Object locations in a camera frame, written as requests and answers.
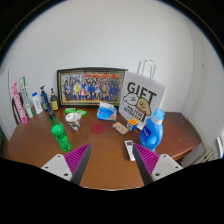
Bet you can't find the blue detergent bottle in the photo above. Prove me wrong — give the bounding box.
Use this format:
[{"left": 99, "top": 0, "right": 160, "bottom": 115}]
[{"left": 139, "top": 108, "right": 165, "bottom": 151}]

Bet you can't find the small patterned snack packet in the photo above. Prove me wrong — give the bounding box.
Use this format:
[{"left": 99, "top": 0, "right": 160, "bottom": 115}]
[{"left": 112, "top": 122, "right": 129, "bottom": 135}]

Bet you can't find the blue pump bottle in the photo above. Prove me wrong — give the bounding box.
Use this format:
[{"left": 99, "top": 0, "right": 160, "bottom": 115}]
[{"left": 40, "top": 85, "right": 50, "bottom": 112}]

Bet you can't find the red round coaster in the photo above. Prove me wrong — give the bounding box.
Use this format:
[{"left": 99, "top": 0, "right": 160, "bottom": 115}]
[{"left": 91, "top": 124, "right": 105, "bottom": 134}]

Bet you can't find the white tube bottle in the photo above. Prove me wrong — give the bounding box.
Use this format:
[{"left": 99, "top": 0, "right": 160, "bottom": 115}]
[{"left": 32, "top": 92, "right": 43, "bottom": 114}]

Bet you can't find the green soap packet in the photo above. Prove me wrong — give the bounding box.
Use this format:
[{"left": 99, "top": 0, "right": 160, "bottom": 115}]
[{"left": 64, "top": 108, "right": 87, "bottom": 116}]

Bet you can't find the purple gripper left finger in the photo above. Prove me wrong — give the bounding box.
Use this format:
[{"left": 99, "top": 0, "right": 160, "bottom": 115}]
[{"left": 42, "top": 144, "right": 91, "bottom": 185}]

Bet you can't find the green white toothpaste box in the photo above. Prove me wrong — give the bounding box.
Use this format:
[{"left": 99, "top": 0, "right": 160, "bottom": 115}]
[{"left": 19, "top": 77, "right": 34, "bottom": 118}]

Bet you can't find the rubik's cube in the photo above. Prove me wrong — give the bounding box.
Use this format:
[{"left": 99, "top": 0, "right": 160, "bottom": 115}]
[{"left": 126, "top": 119, "right": 138, "bottom": 131}]

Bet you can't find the pink toothpaste box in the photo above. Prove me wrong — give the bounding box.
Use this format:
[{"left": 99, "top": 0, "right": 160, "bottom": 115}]
[{"left": 12, "top": 82, "right": 28, "bottom": 124}]

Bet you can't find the patterned paper cup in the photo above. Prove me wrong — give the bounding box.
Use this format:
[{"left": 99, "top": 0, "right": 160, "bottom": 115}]
[{"left": 66, "top": 112, "right": 81, "bottom": 131}]

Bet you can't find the framed group photo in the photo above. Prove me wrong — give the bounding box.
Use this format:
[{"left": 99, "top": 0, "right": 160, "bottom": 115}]
[{"left": 57, "top": 67, "right": 126, "bottom": 107}]

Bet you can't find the white remote control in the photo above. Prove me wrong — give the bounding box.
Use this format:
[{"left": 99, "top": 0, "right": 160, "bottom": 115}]
[{"left": 125, "top": 140, "right": 135, "bottom": 161}]

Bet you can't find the green plastic bottle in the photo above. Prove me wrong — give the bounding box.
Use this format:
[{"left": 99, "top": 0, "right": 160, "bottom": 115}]
[{"left": 48, "top": 111, "right": 71, "bottom": 152}]

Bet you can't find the white gift paper bag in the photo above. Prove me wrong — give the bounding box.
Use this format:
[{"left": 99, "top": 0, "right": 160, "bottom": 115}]
[{"left": 119, "top": 60, "right": 166, "bottom": 129}]

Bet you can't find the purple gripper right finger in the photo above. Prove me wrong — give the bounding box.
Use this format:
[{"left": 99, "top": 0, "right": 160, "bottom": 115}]
[{"left": 133, "top": 143, "right": 182, "bottom": 185}]

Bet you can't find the dark amber pump bottle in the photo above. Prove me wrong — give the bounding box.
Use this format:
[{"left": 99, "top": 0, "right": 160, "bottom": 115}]
[{"left": 50, "top": 88, "right": 59, "bottom": 111}]

